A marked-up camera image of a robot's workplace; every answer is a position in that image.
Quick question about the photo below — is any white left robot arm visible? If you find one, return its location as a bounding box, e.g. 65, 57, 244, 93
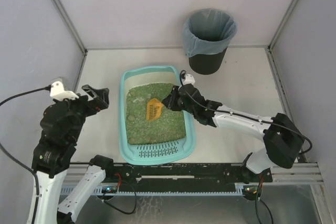
27, 81, 115, 223

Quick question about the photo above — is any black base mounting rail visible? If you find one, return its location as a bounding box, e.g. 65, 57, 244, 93
104, 163, 272, 185

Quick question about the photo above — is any yellow slotted litter scoop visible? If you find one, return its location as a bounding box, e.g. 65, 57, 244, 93
146, 98, 164, 121

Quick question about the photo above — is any black camera cable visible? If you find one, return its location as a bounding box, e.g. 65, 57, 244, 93
0, 85, 53, 198
178, 69, 313, 156

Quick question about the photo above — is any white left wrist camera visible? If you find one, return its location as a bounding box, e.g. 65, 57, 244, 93
50, 78, 79, 101

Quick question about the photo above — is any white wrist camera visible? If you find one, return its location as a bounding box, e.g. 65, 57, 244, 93
50, 78, 79, 101
182, 73, 195, 85

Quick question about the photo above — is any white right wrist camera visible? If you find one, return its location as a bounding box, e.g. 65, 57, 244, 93
182, 73, 195, 85

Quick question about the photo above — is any black left camera cable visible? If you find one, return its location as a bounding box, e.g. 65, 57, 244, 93
0, 85, 53, 198

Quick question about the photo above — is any black right camera cable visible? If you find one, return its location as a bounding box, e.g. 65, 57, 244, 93
178, 69, 313, 156

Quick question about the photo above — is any aluminium frame extrusion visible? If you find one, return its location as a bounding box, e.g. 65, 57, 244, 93
270, 163, 324, 185

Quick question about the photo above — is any black trash bin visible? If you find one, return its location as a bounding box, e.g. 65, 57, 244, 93
188, 48, 227, 75

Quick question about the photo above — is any white slotted cable duct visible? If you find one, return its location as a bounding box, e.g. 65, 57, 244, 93
57, 182, 274, 196

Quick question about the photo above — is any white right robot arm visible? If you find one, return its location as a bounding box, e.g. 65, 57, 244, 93
162, 84, 304, 177

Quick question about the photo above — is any blue trash bag liner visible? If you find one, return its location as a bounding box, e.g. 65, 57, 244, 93
182, 8, 238, 58

